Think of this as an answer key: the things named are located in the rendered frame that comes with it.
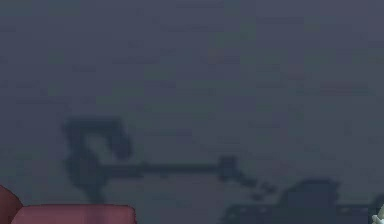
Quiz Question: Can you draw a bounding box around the red sofa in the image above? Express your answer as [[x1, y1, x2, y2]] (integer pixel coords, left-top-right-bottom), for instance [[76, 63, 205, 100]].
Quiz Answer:
[[0, 184, 138, 224]]

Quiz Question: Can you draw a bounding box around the white lumpy object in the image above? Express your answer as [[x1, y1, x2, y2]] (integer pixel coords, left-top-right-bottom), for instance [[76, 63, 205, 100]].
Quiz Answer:
[[371, 203, 384, 224]]

